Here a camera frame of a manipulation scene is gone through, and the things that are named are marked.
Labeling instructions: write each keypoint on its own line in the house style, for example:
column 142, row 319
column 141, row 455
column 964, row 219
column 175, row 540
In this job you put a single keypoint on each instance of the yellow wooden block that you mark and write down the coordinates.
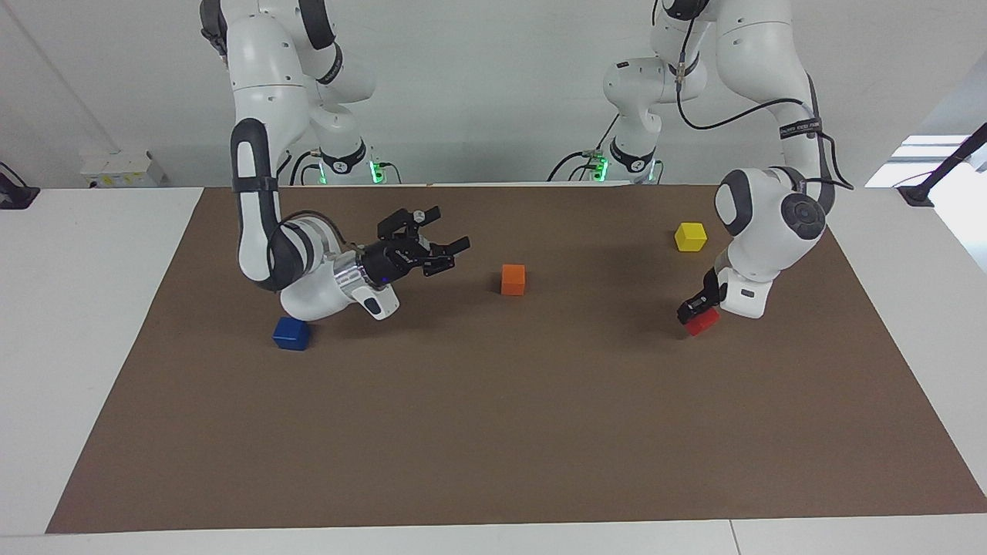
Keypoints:
column 691, row 237

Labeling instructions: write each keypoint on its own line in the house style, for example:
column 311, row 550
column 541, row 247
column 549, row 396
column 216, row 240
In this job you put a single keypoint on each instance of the black camera stand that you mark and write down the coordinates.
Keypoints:
column 917, row 194

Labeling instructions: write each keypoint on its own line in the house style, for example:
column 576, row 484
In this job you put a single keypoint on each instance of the black table clamp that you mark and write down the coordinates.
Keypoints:
column 15, row 196

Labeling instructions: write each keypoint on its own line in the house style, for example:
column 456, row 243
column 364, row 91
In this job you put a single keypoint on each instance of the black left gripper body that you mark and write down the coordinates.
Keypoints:
column 714, row 287

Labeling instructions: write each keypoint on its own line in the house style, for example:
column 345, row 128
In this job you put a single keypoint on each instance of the brown table mat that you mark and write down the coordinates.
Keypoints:
column 493, row 401

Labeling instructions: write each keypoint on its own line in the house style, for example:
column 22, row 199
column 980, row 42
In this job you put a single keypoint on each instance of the white wall box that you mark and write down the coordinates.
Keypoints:
column 123, row 169

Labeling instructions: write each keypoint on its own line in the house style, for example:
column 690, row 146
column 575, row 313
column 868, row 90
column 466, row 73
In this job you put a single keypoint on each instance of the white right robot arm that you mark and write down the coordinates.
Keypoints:
column 258, row 100

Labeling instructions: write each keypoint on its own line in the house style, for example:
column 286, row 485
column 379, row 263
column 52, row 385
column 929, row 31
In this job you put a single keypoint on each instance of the blue wooden block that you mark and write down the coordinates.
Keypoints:
column 291, row 334

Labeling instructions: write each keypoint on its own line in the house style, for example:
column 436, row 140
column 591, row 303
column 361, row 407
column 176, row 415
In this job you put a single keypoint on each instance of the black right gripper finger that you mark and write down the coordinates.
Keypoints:
column 441, row 253
column 405, row 222

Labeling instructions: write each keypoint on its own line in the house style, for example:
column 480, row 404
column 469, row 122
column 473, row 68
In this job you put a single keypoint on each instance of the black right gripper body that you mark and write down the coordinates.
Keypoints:
column 395, row 258

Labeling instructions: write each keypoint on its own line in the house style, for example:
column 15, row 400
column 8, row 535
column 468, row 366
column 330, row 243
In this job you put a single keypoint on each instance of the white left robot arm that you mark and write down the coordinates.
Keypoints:
column 771, row 223

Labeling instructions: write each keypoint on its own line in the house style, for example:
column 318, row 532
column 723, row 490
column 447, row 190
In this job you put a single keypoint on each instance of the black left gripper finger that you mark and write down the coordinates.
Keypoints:
column 692, row 308

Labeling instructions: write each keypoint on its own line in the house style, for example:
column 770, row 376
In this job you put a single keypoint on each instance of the orange wooden block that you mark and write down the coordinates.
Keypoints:
column 513, row 280

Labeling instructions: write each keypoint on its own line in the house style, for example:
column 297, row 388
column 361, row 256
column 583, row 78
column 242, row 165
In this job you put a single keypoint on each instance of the red wooden block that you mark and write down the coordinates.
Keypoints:
column 704, row 322

